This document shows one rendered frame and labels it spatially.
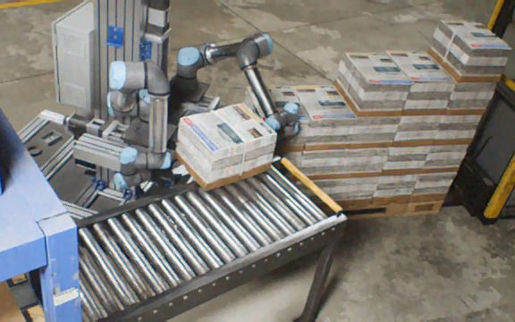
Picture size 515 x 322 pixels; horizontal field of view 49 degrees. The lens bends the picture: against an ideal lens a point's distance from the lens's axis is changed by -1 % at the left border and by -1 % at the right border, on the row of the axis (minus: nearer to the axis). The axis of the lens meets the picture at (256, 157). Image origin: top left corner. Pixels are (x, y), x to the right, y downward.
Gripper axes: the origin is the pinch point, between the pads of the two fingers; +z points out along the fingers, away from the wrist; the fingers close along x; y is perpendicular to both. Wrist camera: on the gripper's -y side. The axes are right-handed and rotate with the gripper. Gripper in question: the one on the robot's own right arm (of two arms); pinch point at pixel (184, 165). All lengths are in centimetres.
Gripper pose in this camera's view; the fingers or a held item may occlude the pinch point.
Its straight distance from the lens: 278.9
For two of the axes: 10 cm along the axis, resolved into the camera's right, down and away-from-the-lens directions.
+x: -5.9, -5.6, 5.9
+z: 8.0, -2.6, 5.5
